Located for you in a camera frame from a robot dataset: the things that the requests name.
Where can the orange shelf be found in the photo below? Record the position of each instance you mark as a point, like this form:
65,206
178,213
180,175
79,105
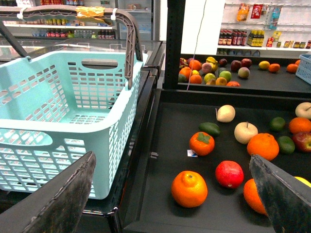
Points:
274,68
292,68

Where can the yellow lemon right edge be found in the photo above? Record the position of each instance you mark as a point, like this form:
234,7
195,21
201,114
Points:
304,181

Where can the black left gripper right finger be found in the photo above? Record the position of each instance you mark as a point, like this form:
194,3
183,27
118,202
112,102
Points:
286,200

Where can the white zip tie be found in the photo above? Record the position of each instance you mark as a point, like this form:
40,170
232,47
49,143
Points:
113,15

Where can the green lime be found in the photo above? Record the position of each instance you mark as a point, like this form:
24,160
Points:
277,124
286,145

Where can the orange right edge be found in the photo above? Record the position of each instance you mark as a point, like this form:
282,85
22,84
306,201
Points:
299,124

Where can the yellow tape on handle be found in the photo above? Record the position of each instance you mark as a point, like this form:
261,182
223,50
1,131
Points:
90,14

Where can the green lime lower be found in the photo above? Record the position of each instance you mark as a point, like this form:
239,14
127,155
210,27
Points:
286,145

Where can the light teal shopping basket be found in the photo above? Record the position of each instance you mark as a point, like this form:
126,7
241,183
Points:
56,107

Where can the red green mango back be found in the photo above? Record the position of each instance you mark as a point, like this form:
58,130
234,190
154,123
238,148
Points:
244,72

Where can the orange back shelf right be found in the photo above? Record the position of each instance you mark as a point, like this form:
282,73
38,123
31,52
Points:
292,68

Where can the white pear centre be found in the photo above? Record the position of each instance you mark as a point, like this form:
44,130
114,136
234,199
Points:
244,131

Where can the orange persimmon green calyx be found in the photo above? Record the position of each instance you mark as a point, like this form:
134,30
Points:
201,143

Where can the yellow label bottles row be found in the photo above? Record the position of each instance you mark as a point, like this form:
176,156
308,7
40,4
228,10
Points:
255,38

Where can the red apple right edge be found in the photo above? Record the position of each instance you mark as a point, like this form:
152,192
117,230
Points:
302,141

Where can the green lime upper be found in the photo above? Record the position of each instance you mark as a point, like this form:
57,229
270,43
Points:
277,124

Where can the yellow lemon back shelf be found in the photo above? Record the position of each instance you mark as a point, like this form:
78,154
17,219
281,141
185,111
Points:
264,65

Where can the dark sauce bottles row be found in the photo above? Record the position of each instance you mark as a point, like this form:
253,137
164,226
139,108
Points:
232,37

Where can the dark red apple back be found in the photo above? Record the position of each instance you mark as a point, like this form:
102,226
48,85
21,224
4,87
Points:
246,62

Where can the large orange front left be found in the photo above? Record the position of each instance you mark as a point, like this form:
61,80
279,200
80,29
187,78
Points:
189,189

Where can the orange behind right finger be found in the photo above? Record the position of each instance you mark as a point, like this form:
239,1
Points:
252,198

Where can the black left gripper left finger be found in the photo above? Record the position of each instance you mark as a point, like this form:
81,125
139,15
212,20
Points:
57,206

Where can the large orange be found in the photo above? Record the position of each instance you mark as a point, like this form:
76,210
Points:
263,144
189,189

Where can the large orange centre right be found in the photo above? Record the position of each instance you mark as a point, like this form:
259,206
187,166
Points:
263,144

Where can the red apple front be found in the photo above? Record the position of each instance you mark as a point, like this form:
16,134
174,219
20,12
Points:
229,174

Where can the orange back shelf left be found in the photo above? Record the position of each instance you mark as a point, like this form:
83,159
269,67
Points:
274,68

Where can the small white price tag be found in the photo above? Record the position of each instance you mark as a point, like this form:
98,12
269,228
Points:
191,153

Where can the small blue basket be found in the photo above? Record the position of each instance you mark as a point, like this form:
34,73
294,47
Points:
304,68

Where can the black display shelf rack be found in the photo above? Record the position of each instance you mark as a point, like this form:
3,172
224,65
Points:
170,116

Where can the white pear with stem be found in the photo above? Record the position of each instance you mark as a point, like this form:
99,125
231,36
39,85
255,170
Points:
225,113

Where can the grey-brown basket handle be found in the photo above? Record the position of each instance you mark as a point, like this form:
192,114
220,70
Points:
133,47

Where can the dark green avocado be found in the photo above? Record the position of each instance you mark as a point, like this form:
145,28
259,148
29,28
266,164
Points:
210,128

